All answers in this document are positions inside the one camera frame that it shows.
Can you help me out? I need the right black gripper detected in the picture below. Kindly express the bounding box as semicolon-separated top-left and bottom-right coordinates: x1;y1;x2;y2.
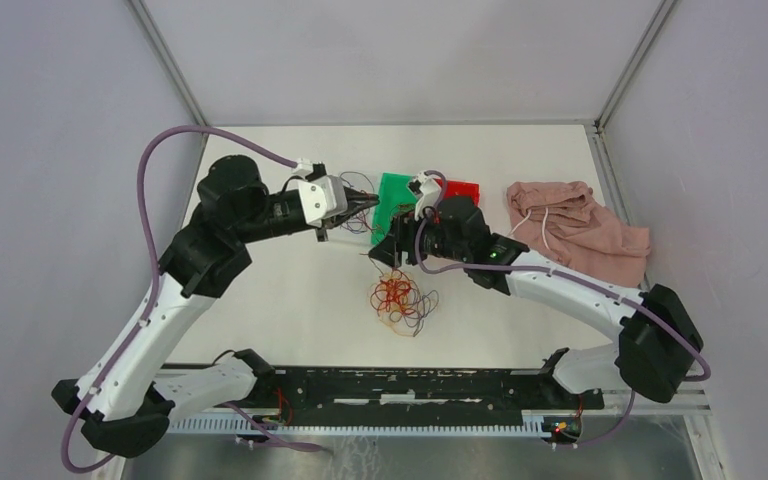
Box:
368;204;469;269

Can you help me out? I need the cable pile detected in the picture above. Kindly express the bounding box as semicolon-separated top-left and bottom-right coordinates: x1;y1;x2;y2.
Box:
367;258;441;339

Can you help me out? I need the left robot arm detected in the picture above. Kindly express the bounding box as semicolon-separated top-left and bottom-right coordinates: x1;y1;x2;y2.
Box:
52;155;379;458

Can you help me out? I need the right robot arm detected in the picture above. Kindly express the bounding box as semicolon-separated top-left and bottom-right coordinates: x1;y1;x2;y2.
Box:
368;196;710;408

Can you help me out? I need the clear plastic bin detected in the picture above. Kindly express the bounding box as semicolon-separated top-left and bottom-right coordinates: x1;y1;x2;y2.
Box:
327;170;380;247

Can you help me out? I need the green plastic bin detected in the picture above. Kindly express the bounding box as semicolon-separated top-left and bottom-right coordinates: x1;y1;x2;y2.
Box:
370;173;416;246

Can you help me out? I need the red plastic bin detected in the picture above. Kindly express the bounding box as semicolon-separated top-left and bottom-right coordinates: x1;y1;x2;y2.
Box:
443;180;481;206

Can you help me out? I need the pink cloth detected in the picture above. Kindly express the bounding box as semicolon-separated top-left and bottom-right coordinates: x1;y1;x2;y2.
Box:
506;181;651;287

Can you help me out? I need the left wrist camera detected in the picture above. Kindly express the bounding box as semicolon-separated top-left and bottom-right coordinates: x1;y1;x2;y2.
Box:
297;175;348;227

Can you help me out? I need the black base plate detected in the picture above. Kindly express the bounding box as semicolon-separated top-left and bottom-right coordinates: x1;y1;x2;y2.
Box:
236;366;605;427

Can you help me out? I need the white slotted cable duct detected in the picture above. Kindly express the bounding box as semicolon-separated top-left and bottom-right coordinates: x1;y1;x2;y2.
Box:
168;411;555;439

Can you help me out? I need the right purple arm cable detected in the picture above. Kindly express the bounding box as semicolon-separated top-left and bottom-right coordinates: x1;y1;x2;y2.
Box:
413;170;713;450

